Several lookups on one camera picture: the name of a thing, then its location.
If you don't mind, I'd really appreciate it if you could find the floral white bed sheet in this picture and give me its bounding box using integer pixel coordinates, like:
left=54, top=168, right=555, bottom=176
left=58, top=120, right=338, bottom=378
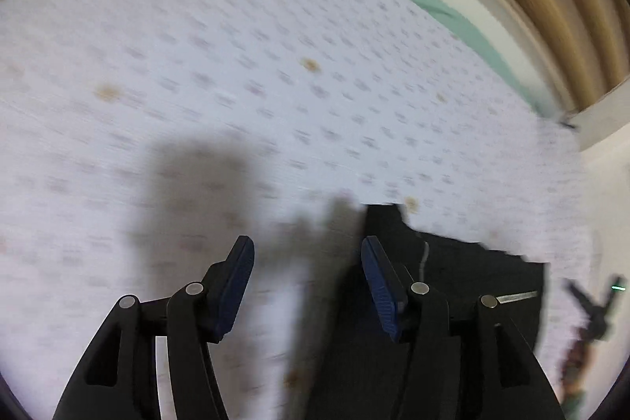
left=0, top=0, right=599, bottom=420

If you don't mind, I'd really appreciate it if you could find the black hooded jacket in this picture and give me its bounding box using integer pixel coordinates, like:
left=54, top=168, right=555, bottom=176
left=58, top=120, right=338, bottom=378
left=300, top=202, right=548, bottom=420

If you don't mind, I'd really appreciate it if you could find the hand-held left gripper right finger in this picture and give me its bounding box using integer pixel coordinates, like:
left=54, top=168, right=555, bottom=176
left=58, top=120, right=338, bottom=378
left=360, top=236, right=568, bottom=420

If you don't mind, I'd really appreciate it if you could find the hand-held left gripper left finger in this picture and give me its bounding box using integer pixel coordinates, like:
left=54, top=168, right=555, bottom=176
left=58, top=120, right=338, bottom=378
left=52, top=235, right=256, bottom=420

